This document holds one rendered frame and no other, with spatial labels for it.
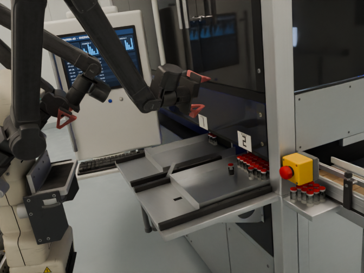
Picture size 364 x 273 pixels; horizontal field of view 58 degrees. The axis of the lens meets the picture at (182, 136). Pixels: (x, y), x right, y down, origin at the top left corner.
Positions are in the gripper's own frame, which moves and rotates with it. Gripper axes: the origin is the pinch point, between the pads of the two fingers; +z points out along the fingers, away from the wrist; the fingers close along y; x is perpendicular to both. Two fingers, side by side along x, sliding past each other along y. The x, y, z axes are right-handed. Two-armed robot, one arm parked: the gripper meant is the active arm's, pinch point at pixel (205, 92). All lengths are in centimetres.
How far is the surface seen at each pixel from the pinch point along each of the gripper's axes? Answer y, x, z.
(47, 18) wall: 75, -516, 141
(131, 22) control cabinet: -6, -79, 21
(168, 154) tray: 43, -28, 14
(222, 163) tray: 31.6, 2.2, 17.1
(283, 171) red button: 12.1, 33.8, 3.1
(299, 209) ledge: 22.6, 40.7, 7.5
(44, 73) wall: 166, -496, 128
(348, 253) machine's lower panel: 51, 51, 44
